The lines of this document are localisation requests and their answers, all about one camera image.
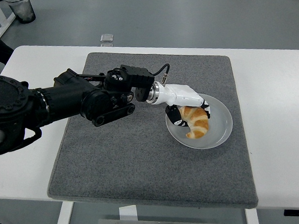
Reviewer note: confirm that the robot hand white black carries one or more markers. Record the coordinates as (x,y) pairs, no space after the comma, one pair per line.
(181,95)

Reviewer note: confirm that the croissant bread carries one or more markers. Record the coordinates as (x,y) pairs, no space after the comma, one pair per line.
(198,123)

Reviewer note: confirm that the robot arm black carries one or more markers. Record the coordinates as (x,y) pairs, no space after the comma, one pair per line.
(64,98)

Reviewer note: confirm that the light grey round plate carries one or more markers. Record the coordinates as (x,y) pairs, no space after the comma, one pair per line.
(219,128)

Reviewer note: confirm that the grey felt mat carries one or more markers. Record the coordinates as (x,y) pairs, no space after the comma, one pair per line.
(122,162)

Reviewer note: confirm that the clear plastic box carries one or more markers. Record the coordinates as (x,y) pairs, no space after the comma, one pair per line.
(107,38)

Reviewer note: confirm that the black table control panel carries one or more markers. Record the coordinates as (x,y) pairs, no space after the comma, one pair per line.
(297,212)

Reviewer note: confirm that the black mesh waste bin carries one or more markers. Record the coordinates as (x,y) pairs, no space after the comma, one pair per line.
(23,10)

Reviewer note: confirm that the white table support bracket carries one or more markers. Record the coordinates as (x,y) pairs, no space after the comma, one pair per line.
(127,213)

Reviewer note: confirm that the white table frame leg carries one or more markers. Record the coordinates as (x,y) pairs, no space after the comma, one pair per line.
(4,22)

